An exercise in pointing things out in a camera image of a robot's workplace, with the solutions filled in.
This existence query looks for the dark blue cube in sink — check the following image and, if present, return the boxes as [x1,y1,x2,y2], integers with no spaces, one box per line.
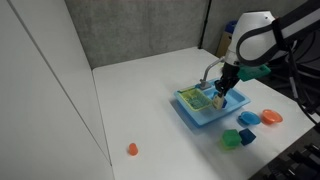
[221,99,228,108]

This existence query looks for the small orange cup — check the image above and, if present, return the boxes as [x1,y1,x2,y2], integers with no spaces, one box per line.
[128,143,138,156]

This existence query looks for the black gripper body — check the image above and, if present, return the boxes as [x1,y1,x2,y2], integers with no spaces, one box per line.
[215,63,240,92]

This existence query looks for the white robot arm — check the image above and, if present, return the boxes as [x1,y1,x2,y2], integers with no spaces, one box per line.
[216,0,320,97]

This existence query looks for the yellow-green drying rack basket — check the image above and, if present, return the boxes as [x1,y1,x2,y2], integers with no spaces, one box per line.
[178,87,212,111]

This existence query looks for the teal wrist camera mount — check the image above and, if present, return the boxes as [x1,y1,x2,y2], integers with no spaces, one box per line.
[237,65,271,82]

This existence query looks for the light blue toy sink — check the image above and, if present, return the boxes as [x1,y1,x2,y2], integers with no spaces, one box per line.
[174,79,250,127]

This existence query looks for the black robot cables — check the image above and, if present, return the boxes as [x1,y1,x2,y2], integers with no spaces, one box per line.
[273,19,320,118]

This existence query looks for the blue plastic plate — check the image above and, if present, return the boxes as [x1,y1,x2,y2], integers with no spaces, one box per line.
[238,111,261,125]

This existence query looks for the orange plastic plate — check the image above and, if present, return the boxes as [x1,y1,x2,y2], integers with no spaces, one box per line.
[261,109,283,125]

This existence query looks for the grey toy faucet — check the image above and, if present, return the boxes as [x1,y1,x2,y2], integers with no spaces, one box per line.
[200,56,225,90]

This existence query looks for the wooden toy shelf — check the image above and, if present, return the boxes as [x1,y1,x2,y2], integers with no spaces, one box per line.
[216,20,237,57]

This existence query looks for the green translucent cube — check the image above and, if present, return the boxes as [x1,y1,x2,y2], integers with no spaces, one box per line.
[220,129,242,149]

